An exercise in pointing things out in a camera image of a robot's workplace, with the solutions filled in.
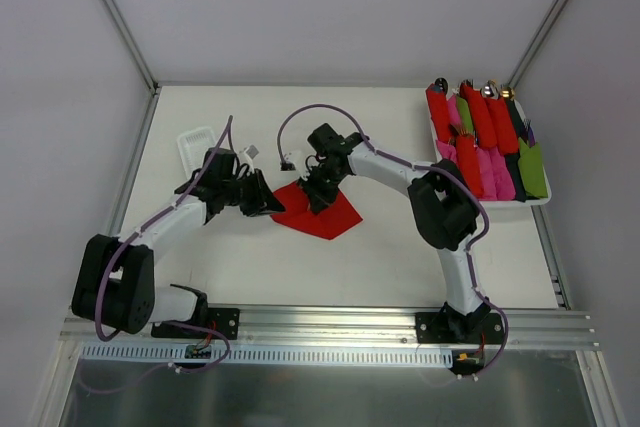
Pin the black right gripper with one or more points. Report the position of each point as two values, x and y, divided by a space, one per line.
319 186

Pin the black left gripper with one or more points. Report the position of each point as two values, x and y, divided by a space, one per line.
253 192

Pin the red paper napkin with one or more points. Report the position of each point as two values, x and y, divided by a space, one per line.
328 224

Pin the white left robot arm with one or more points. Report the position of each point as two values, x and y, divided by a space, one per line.
116 285

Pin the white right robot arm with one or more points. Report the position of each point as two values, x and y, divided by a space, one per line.
443 208

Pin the black rolled napkin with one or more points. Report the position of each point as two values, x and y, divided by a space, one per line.
512 159

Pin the green rolled napkin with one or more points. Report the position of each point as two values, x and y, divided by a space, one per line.
531 169

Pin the white perforated utensil basket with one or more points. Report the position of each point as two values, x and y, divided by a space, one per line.
192 146

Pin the white tray of rolled napkins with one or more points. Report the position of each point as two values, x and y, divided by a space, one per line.
463 126

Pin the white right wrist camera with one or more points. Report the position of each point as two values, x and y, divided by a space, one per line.
293 161

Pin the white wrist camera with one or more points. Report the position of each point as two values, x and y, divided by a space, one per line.
293 161
248 154

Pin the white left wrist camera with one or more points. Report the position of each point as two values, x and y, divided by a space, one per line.
248 154

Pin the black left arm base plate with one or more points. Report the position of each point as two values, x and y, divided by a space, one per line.
226 321

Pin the aluminium front rail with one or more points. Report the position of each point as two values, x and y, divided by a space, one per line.
526 329

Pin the white slotted cable duct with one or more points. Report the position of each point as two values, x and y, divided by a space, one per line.
270 355

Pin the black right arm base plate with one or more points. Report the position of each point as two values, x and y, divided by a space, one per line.
432 328

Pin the left frame post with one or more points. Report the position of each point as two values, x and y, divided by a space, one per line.
130 44

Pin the frame post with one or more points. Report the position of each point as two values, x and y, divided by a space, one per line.
130 44
537 42

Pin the right frame post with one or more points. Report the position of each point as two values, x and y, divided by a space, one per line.
537 42

